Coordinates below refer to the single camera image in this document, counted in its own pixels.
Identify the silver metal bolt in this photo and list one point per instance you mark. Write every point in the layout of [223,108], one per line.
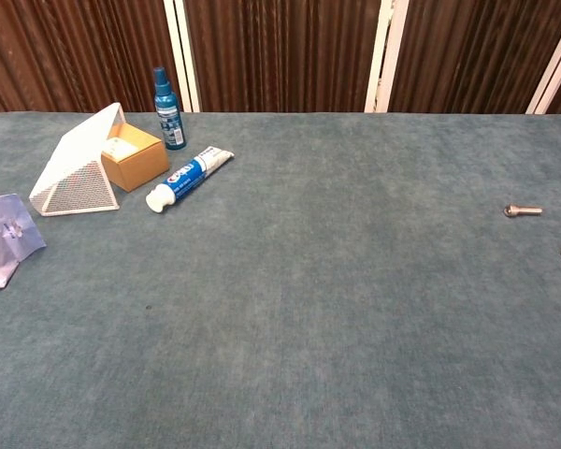
[519,210]

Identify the teal felt table cover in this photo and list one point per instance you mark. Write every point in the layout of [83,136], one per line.
[280,327]

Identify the blue white toothpaste tube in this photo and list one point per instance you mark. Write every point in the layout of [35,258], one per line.
[187,178]

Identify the brown cardboard box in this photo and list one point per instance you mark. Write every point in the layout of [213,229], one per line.
[140,168]

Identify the blue spray bottle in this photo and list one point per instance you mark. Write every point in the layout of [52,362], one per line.
[168,117]

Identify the white mesh desk organizer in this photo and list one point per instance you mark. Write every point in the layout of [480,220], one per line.
[75,154]

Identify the clear plastic bag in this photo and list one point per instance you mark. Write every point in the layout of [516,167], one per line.
[4,234]

